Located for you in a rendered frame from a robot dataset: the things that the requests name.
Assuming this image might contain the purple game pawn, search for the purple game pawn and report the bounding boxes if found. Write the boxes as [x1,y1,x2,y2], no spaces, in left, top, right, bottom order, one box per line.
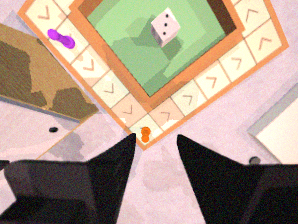
[47,29,75,49]

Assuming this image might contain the white die with black pips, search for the white die with black pips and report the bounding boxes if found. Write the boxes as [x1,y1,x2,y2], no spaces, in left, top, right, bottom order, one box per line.
[151,8,180,48]

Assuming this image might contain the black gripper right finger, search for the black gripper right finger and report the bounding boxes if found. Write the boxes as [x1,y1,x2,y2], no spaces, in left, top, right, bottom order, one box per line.
[177,134,298,224]

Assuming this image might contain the orange pawn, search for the orange pawn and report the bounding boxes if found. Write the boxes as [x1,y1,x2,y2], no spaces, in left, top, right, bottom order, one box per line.
[141,127,150,143]

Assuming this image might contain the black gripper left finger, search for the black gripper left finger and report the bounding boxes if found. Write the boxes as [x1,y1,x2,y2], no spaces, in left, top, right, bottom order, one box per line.
[4,133,136,224]

